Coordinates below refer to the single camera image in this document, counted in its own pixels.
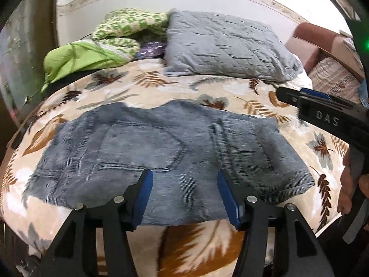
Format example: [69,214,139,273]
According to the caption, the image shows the grey quilted pillow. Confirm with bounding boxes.
[164,10,304,83]

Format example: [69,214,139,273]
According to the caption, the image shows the grey denim pants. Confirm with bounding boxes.
[24,99,315,227]

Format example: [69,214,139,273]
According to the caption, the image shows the green patterned quilt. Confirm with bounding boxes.
[40,8,170,93]

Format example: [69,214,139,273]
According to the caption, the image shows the person's right hand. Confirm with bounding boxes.
[337,150,361,217]

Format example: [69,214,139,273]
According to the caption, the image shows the beige leaf print blanket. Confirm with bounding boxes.
[0,59,351,277]

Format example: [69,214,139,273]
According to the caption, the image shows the striped beige cushion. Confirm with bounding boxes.
[313,57,366,99]

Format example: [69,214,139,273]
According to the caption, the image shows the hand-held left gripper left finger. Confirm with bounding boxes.
[40,169,154,277]

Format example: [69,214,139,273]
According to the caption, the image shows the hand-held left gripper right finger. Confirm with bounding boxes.
[217,170,336,277]

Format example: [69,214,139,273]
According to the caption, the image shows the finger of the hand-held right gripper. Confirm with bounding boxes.
[300,88,333,100]
[276,87,306,108]

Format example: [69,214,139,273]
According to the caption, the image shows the purple cloth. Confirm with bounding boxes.
[138,42,167,60]

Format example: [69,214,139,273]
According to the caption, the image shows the brown sofa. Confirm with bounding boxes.
[285,22,365,77]

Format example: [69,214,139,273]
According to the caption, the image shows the glossy dark panel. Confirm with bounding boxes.
[0,0,58,113]

